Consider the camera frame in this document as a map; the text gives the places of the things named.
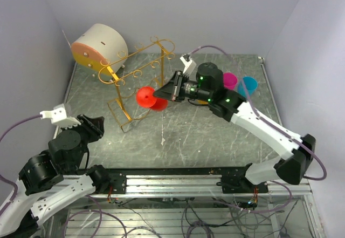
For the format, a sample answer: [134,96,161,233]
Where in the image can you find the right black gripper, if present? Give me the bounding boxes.
[153,70,213,103]

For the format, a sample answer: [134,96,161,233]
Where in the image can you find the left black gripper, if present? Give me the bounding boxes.
[60,112,105,170]

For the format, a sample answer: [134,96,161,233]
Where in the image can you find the red plastic wine glass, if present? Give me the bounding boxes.
[136,86,168,111]

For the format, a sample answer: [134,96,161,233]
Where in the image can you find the magenta plastic wine glass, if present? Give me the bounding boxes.
[223,72,238,90]

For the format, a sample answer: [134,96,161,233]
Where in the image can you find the blue plastic wine glass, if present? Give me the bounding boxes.
[237,76,258,97]

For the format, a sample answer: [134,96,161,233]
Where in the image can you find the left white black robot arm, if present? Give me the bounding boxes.
[1,114,111,237]

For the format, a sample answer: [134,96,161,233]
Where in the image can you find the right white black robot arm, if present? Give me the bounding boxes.
[153,63,316,193]

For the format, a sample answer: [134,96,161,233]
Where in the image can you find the beige cylindrical toy box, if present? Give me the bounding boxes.
[71,23,128,79]

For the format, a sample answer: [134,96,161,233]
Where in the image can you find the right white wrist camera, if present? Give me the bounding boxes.
[180,54,196,76]

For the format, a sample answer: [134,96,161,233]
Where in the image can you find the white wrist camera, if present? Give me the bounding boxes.
[180,54,196,76]
[40,103,81,129]

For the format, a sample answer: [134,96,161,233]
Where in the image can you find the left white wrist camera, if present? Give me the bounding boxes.
[40,103,81,129]

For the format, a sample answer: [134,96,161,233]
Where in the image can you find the gold wire wine glass rack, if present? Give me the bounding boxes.
[98,36,175,132]

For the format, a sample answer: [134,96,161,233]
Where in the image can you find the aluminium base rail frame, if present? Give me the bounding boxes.
[24,174,328,238]

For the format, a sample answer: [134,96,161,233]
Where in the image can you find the loose cables under frame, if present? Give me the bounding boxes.
[61,192,300,238]

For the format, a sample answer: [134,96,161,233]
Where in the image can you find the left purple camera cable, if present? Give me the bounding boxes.
[0,114,44,214]

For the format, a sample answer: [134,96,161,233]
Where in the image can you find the purple camera cable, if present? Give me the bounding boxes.
[0,114,44,214]
[188,45,327,181]

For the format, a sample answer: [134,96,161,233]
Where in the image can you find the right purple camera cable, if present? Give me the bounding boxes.
[188,45,327,181]

